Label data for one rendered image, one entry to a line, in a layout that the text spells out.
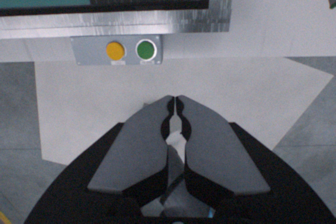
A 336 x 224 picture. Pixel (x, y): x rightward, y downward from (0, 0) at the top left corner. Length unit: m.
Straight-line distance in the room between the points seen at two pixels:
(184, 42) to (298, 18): 0.30
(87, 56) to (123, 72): 0.13
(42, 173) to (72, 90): 2.26
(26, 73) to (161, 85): 1.57
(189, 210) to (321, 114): 1.86
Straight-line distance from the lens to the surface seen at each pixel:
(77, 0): 0.45
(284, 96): 0.65
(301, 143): 2.30
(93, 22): 0.42
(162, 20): 0.38
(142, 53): 0.38
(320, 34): 0.63
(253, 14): 0.52
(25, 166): 2.86
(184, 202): 0.46
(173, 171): 0.47
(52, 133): 0.79
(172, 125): 0.50
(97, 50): 0.43
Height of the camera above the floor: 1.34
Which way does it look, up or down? 62 degrees down
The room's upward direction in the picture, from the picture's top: 176 degrees counter-clockwise
